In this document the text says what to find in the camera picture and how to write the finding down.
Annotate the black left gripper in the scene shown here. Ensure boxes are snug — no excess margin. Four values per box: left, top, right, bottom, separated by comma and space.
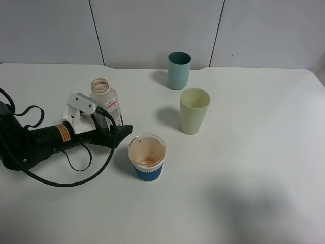
52, 121, 133, 151

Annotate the clear plastic drink bottle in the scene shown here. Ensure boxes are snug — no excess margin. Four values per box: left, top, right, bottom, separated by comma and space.
89, 78, 123, 126

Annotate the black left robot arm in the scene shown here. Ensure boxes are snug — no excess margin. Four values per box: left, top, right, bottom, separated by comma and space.
1, 102, 133, 171

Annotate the glass cup blue sleeve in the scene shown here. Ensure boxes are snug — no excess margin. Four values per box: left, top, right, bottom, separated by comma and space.
128, 133, 167, 182

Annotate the pale green plastic cup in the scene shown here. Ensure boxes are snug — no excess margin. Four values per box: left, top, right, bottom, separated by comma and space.
180, 88, 211, 135

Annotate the teal plastic cup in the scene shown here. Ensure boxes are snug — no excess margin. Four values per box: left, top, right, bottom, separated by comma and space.
168, 52, 191, 90

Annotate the black camera cable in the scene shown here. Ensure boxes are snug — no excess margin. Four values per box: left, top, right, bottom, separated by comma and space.
0, 87, 118, 188

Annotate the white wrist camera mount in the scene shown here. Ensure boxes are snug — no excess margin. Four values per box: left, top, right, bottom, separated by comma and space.
62, 93, 99, 135

